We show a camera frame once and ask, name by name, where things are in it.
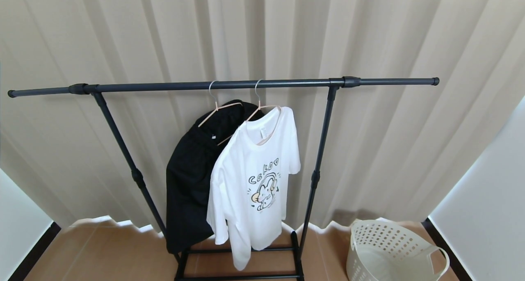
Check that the pink clothes hanger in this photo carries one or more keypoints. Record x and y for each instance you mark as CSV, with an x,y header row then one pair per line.
x,y
259,104
216,105

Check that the white garment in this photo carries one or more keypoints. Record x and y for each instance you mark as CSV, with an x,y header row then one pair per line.
x,y
250,207

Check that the black shorts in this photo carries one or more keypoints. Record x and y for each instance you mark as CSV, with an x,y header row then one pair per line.
x,y
188,199

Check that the black clothes rack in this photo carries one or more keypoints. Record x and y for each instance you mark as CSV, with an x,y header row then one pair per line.
x,y
164,85

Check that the white laundry basket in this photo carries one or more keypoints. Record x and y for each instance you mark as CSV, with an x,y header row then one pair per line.
x,y
389,240

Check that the beige curtain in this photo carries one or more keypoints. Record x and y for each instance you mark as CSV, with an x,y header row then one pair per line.
x,y
123,35

